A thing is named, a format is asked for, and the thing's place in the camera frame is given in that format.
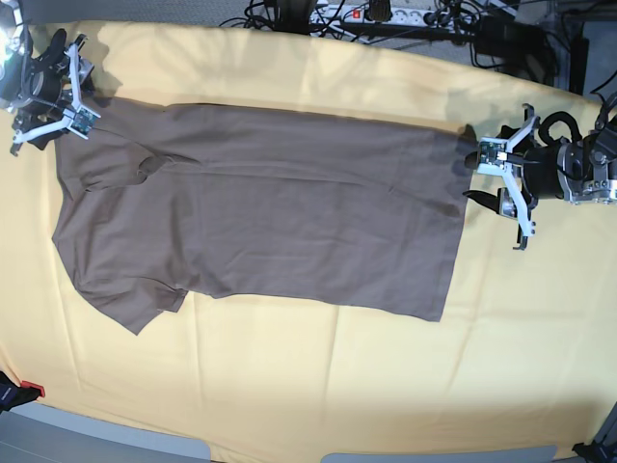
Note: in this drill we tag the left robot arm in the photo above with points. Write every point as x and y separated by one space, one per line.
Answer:
586 164

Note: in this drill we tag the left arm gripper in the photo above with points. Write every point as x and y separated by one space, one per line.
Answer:
538 172

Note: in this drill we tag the yellow table cloth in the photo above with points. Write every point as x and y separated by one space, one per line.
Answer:
524 356

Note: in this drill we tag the white power strip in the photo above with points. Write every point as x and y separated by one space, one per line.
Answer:
362 14

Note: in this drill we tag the black power adapter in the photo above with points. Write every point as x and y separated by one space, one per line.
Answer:
505 39

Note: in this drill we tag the brown T-shirt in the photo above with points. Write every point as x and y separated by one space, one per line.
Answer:
160 201

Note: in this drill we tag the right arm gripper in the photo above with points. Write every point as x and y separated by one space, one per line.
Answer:
43 89

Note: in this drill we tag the black clamp right corner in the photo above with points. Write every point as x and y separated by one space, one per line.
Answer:
601 450

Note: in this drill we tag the red black clamp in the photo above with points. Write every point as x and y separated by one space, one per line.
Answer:
12 395

